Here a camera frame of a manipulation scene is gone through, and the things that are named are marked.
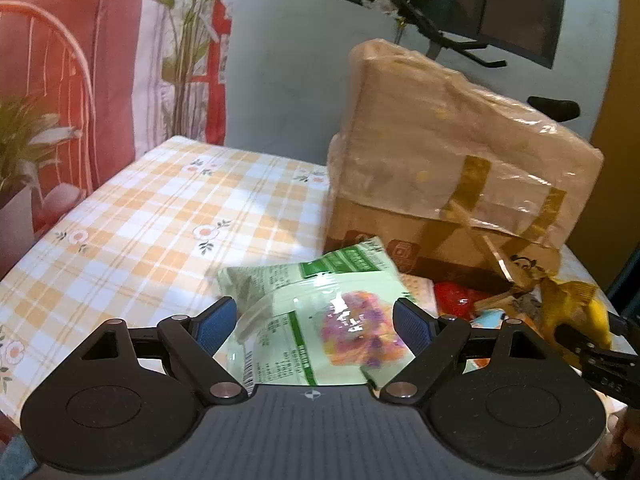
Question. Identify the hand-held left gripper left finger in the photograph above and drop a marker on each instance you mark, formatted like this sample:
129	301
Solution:
216	325

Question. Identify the yellow snack packet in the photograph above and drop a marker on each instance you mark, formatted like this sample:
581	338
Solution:
575	305

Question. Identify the red snack packet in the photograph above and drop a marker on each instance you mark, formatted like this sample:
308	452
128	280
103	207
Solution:
457	297

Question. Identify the black exercise bike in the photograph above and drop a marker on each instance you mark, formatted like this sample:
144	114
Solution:
555	107

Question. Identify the green white colourful candy bag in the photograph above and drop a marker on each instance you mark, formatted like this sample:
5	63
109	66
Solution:
320	330

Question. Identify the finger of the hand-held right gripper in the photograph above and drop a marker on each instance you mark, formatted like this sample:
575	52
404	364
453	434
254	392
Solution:
585	347
627	330

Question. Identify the orange checkered floral tablecloth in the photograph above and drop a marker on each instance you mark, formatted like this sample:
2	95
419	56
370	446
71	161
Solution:
125	235

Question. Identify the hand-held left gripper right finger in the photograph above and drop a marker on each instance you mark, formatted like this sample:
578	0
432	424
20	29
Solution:
411	325

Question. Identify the plastic wrapped cardboard box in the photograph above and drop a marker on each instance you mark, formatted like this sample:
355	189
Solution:
425	150

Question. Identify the light blue snack packet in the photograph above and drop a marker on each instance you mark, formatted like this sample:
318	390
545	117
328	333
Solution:
490	319

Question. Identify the yellow-brown door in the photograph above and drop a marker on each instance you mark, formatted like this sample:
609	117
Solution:
620	160

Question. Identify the pale crumpled paper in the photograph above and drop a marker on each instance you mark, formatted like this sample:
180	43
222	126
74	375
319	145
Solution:
382	4

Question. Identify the green white snack bag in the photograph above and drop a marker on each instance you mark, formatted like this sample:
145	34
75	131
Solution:
260	280

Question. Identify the red floral printed curtain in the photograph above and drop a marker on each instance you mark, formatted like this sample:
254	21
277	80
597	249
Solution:
115	60

